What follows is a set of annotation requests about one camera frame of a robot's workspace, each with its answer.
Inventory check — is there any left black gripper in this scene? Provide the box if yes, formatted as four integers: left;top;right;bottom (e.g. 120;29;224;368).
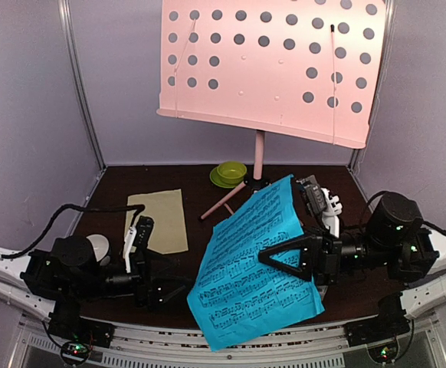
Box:
70;248;193;313

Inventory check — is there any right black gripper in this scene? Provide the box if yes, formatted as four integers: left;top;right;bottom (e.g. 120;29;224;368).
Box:
257;227;394;289

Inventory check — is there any blue sheet music paper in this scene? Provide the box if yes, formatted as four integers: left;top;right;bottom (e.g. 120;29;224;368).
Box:
187;175;325;351

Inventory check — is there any pink music stand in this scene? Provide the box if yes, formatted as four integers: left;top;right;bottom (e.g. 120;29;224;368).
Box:
156;0;385;222

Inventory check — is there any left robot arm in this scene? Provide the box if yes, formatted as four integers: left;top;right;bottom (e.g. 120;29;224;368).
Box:
0;234;194;340

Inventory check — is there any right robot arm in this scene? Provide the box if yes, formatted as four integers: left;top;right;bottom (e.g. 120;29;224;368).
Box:
258;191;446;286

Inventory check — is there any white bowl dark outside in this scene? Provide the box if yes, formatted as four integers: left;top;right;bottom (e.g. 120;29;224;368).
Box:
87;234;111;267

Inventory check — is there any yellow paper sheet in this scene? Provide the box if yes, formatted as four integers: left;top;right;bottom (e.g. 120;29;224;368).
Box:
127;189;189;255

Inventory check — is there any green bowl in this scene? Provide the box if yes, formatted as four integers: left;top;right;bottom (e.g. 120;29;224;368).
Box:
216;161;248;185

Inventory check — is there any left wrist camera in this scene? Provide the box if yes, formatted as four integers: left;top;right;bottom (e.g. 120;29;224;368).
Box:
123;216;154;274

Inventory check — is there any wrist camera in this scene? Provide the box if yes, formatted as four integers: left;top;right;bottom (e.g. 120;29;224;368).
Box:
295;174;343;238
123;216;154;274

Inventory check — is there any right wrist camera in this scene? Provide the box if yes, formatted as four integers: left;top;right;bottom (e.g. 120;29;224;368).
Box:
295;174;343;238

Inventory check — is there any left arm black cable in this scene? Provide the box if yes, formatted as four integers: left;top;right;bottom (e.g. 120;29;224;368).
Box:
0;202;147;258

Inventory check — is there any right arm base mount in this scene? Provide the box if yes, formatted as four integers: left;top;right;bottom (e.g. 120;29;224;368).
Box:
344;315;414;366

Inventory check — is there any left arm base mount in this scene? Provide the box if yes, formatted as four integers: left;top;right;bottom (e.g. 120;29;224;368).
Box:
41;318;115;367

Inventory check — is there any right frame post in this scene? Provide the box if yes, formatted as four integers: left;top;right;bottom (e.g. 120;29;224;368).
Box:
348;0;397;176

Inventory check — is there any frame post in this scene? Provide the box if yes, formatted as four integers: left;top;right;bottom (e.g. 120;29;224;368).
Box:
348;0;397;176
57;0;107;172

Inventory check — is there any aluminium front rail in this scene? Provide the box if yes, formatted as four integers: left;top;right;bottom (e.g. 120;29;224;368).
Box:
15;302;446;368

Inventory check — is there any left frame post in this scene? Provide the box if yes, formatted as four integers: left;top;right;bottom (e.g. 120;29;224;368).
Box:
57;0;107;172

